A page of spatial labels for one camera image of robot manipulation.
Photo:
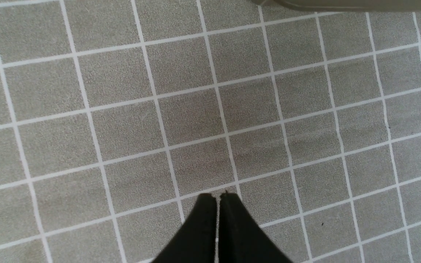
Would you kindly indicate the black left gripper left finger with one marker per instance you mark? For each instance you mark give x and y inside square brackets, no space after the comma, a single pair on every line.
[195,240]

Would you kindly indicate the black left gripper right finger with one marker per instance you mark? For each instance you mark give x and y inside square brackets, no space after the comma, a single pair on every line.
[241,240]

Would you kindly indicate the olive green plastic bin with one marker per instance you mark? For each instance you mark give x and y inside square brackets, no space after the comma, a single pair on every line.
[346,5]

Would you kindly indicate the grey grid-pattern tablecloth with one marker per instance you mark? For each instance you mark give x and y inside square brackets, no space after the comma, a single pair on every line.
[116,114]

